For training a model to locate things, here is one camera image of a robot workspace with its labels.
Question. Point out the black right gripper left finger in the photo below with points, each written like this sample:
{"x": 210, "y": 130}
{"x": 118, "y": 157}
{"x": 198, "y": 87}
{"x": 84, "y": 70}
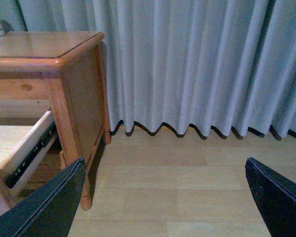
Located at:
{"x": 49, "y": 211}

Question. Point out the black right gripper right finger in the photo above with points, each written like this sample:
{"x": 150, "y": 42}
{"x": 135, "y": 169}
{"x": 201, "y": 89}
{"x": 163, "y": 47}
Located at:
{"x": 275, "y": 198}

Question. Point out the wooden drawer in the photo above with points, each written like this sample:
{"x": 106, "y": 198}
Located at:
{"x": 23, "y": 145}

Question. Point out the wooden nightstand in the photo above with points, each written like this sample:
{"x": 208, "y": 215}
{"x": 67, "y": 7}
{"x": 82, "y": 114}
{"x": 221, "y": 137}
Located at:
{"x": 59, "y": 72}

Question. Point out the grey curtain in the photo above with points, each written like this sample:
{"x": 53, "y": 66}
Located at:
{"x": 228, "y": 64}

